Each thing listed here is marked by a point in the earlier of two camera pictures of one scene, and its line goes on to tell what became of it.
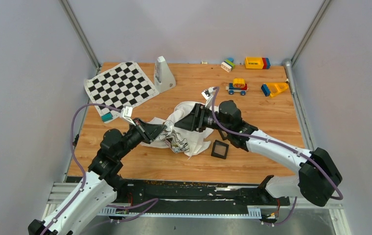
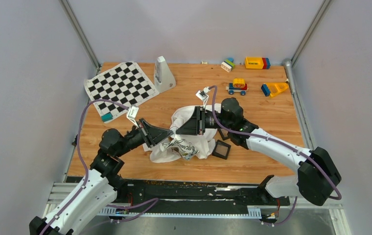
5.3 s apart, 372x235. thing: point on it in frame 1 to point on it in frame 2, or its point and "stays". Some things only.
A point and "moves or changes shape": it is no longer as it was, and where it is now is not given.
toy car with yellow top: x=238 y=85 stays
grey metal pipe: x=287 y=63 stays
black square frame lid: x=223 y=134 stays
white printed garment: x=177 y=138 moves or changes shape
